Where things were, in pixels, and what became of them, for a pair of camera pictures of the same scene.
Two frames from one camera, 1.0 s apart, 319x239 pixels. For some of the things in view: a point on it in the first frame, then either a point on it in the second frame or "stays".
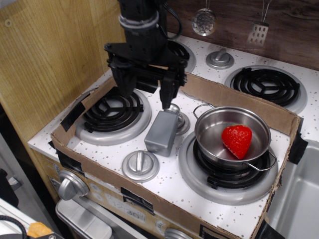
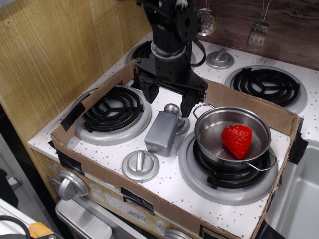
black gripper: x=150 y=58 → x=173 y=70
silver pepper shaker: x=163 y=133 stays
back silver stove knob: x=221 y=59 stays
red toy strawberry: x=237 y=139 stays
